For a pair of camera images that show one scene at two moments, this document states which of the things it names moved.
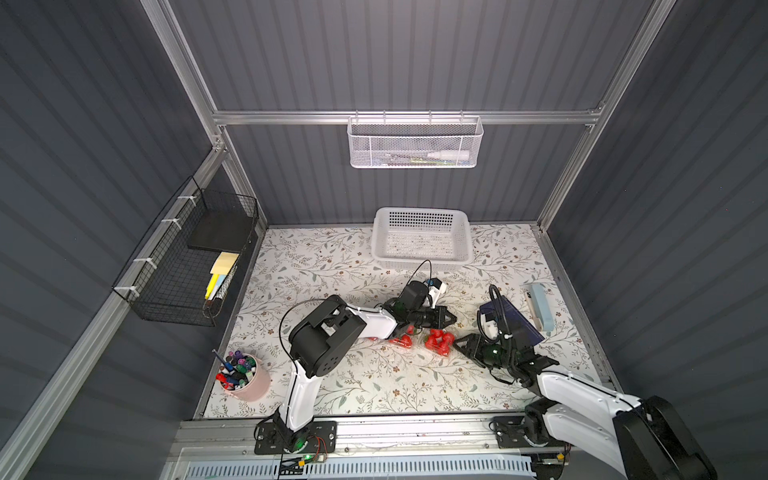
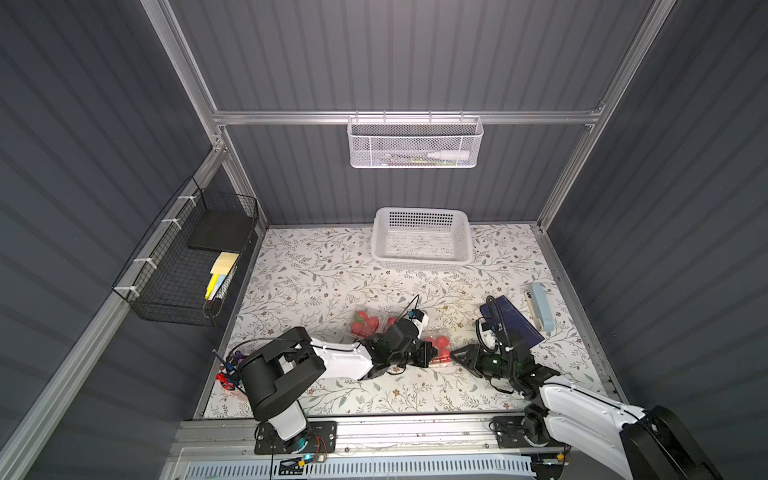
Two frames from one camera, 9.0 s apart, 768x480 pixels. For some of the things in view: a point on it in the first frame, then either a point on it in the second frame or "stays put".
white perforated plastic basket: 421,238 stays put
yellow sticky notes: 221,268 stays put
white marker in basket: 450,154 stays put
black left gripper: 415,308 to 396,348
